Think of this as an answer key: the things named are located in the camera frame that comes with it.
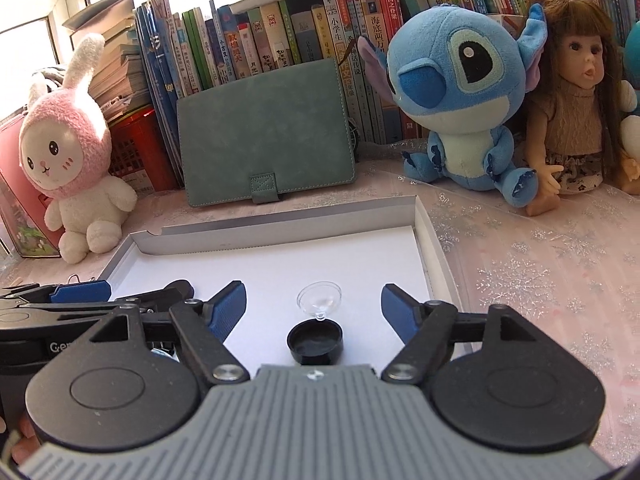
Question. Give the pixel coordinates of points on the pink snowflake tablecloth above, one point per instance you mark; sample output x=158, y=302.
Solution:
x=525, y=260

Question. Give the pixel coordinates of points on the row of upright books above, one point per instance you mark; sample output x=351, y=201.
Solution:
x=280, y=35

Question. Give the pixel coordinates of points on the small clear plastic funnel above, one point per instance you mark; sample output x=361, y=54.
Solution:
x=320, y=305

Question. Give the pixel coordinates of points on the blue white cat plush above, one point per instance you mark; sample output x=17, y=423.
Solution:
x=632, y=150

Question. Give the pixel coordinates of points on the pink house-shaped box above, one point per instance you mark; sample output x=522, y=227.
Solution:
x=15, y=195

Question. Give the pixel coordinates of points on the black binder clip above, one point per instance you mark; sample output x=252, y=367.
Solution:
x=75, y=278

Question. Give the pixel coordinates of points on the stack of flat books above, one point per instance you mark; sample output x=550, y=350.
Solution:
x=120, y=75

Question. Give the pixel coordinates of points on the blue big-eared alien plush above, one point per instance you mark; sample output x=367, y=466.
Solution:
x=450, y=110

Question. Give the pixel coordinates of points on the brown-haired baby doll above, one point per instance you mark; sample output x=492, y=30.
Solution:
x=570, y=110

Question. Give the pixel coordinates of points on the red plastic crate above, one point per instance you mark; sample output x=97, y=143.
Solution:
x=140, y=150

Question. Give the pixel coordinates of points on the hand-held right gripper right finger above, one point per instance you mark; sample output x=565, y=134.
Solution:
x=400, y=310

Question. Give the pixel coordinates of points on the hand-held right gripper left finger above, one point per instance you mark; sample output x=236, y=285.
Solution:
x=227, y=310

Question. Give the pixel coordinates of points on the green suede notebook case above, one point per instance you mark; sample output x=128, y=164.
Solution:
x=260, y=125

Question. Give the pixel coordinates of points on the white shallow cardboard box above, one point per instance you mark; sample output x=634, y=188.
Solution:
x=300, y=255

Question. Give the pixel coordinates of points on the pink white bunny plush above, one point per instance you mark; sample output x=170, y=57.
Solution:
x=65, y=150

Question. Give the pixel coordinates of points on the person's left hand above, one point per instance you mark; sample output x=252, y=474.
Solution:
x=22, y=447

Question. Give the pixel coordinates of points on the black round cap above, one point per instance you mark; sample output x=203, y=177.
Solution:
x=315, y=347

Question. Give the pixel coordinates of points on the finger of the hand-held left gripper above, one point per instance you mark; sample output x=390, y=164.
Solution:
x=80, y=292
x=165, y=296

